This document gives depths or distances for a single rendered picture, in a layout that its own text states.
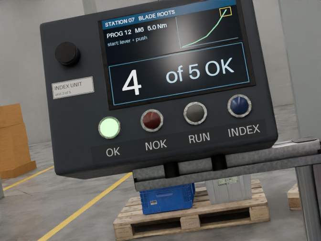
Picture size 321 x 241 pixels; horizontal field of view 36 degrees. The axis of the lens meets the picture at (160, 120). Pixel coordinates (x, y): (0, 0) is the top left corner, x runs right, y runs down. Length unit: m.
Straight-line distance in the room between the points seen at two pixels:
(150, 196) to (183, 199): 0.26
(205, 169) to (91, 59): 0.20
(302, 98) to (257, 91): 6.01
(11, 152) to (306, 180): 8.25
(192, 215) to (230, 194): 0.35
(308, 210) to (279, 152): 0.08
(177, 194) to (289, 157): 3.26
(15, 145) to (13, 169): 0.44
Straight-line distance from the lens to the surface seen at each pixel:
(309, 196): 0.64
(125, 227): 3.89
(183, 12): 0.59
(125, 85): 0.57
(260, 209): 3.79
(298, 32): 6.56
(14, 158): 8.77
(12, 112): 8.96
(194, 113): 0.55
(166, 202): 3.90
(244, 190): 3.88
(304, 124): 6.61
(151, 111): 0.56
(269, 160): 0.63
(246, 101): 0.55
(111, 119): 0.56
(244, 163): 0.63
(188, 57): 0.57
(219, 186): 3.86
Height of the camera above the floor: 1.16
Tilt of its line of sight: 4 degrees down
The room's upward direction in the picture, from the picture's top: 10 degrees counter-clockwise
